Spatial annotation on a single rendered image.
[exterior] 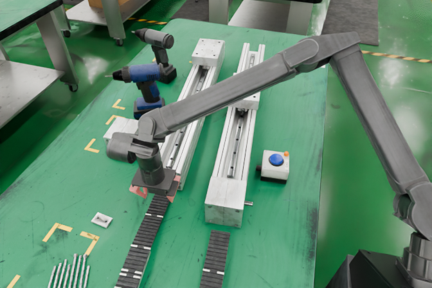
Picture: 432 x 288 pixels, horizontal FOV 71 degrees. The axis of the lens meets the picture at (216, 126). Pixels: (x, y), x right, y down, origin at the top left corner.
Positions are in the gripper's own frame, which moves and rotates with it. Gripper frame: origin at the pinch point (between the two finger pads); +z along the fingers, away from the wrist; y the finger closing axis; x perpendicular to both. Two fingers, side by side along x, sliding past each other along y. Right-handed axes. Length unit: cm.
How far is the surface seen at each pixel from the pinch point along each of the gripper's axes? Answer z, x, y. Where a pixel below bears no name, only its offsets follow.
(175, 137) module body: 0.6, -23.8, 2.2
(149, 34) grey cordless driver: -16, -62, 22
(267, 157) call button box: -0.4, -19.7, -28.7
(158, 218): 3.5, 4.4, -0.9
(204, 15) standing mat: 80, -307, 57
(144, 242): 2.2, 12.2, -0.1
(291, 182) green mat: 5.8, -16.1, -37.2
